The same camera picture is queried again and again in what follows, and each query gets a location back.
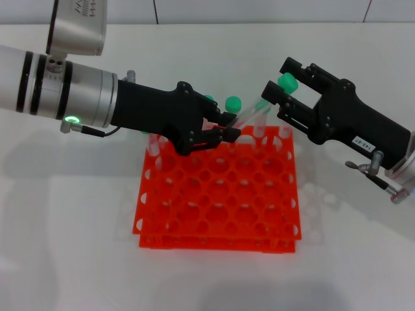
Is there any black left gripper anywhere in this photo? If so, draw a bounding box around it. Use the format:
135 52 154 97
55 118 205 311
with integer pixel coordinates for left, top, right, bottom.
112 80 241 157

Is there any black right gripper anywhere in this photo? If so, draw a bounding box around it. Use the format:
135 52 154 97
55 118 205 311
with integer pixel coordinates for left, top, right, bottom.
261 57 411 169

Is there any orange plastic test tube rack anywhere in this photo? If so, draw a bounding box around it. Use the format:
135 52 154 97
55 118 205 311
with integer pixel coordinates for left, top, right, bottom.
132 124 303 257

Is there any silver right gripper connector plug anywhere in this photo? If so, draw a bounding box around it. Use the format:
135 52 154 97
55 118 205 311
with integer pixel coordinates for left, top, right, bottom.
345 150 385 176

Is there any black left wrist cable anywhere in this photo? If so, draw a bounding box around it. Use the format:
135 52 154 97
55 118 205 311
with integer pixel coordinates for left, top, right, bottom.
60 121 121 137

